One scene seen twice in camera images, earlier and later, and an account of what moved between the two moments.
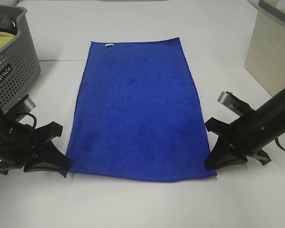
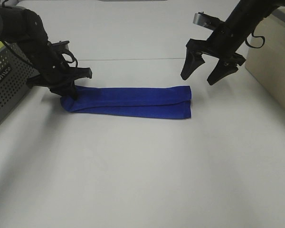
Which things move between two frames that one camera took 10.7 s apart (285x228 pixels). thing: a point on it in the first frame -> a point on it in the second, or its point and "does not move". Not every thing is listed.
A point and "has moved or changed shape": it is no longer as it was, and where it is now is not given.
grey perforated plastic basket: [15, 68] does not move
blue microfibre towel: [139, 117] has moved or changed shape
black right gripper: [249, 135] -> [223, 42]
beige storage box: [271, 52] does not move
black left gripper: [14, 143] -> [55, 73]
